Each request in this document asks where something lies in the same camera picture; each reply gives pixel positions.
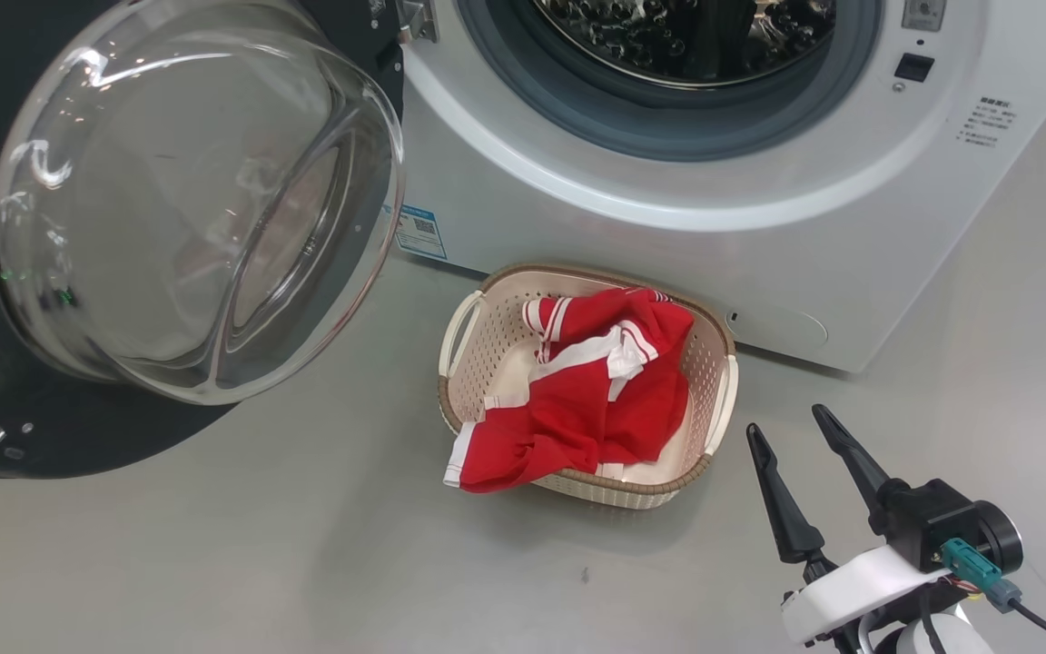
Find blue energy label sticker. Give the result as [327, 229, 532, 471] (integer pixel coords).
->
[394, 204, 449, 262]

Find grey warning label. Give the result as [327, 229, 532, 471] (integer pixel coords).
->
[902, 0, 947, 33]

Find black cable with teal plug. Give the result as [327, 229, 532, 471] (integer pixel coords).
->
[941, 538, 1046, 654]

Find steel washing machine drum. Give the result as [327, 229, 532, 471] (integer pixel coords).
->
[532, 0, 837, 89]

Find black glass washer door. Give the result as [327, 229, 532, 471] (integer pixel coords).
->
[0, 0, 408, 480]

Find small printed text sticker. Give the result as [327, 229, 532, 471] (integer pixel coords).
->
[956, 95, 1019, 149]

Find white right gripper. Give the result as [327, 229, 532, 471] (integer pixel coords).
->
[746, 403, 971, 654]

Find red white striped garment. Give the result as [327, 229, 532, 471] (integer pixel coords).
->
[443, 287, 696, 494]

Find cream perforated laundry basket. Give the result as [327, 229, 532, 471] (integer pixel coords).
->
[438, 263, 740, 510]

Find metal door hinge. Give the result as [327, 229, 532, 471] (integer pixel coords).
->
[396, 0, 440, 45]

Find white front-load washing machine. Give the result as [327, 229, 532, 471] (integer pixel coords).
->
[387, 0, 1046, 373]

